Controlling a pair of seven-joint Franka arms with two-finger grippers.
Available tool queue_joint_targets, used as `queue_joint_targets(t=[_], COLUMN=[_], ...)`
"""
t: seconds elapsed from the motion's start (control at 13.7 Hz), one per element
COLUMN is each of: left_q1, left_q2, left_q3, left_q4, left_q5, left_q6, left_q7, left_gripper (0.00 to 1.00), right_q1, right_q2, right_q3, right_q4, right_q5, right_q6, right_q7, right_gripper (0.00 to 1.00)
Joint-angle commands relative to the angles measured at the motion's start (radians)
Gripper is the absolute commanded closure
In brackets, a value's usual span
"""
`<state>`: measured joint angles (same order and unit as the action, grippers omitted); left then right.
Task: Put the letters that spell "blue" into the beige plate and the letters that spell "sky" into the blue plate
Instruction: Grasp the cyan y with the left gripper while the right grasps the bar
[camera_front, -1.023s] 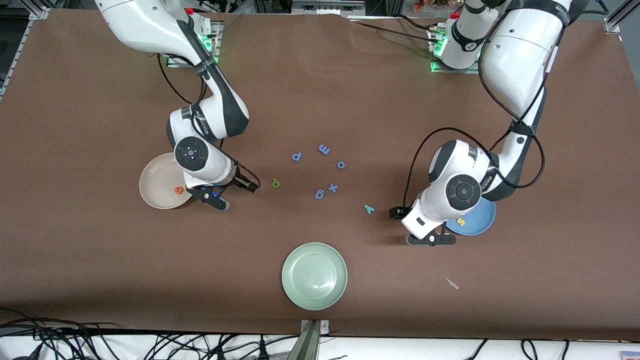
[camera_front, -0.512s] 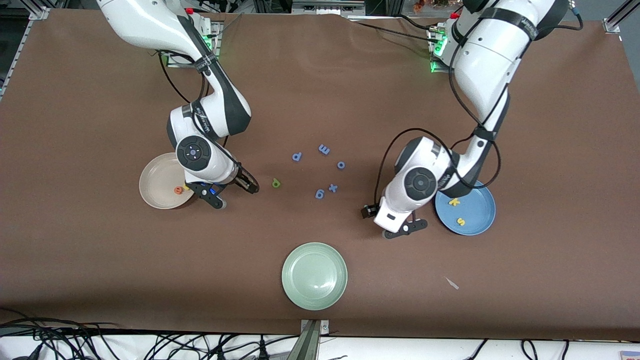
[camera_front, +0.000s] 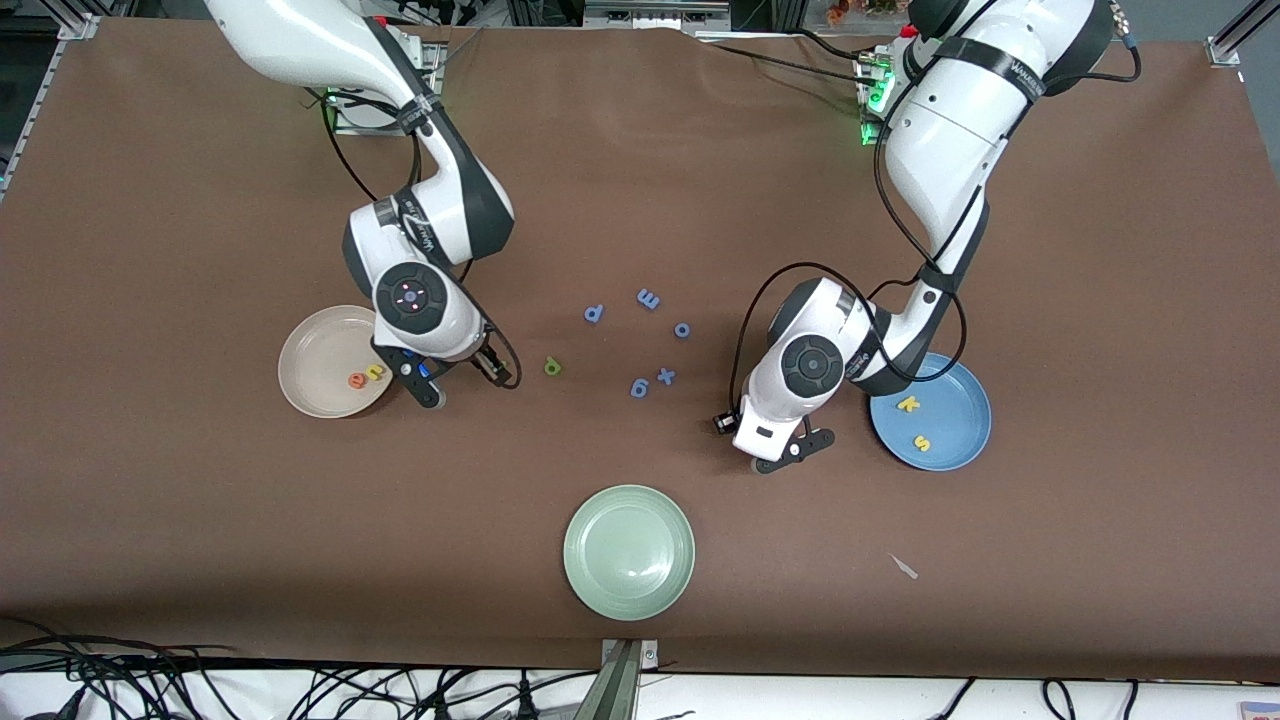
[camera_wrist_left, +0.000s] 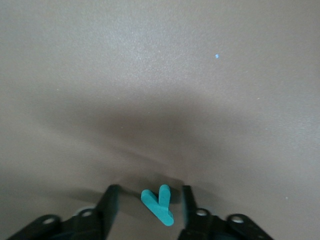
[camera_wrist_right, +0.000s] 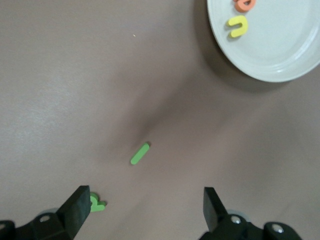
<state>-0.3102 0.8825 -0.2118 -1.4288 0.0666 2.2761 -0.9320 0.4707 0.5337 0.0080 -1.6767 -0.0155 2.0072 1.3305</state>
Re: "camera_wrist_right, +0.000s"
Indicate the brown table cover sheet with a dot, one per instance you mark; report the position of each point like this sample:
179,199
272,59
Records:
75,75

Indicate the orange foam letter e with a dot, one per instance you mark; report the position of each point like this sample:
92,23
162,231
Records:
243,8

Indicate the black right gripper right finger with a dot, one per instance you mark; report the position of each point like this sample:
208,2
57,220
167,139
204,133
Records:
217,220

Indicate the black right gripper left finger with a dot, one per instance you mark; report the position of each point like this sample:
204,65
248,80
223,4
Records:
72,212

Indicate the yellow foam letter u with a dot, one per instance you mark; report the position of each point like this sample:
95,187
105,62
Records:
241,21

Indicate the beige round plate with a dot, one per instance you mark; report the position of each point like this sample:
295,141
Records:
280,45

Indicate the green foam letter p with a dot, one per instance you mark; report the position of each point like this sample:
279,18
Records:
98,206

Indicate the green foam letter l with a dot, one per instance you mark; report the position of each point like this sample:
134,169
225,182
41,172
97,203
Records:
140,153

